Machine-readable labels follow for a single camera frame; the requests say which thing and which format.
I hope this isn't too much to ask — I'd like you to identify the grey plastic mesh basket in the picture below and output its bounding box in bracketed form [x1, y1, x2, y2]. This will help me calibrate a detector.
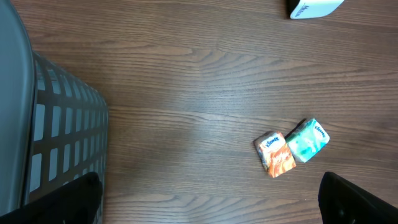
[1, 1, 109, 215]

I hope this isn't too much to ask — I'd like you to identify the green tissue pack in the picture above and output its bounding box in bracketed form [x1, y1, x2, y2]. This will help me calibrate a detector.
[286, 118, 330, 163]

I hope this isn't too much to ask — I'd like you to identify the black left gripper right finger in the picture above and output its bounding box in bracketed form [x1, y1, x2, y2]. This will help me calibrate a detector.
[318, 172, 397, 224]

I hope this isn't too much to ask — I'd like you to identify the orange tissue pack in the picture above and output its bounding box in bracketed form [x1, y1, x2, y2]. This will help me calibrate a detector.
[254, 131, 296, 178]

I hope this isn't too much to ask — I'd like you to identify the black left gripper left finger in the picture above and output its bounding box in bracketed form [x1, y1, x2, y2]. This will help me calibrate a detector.
[1, 172, 103, 224]

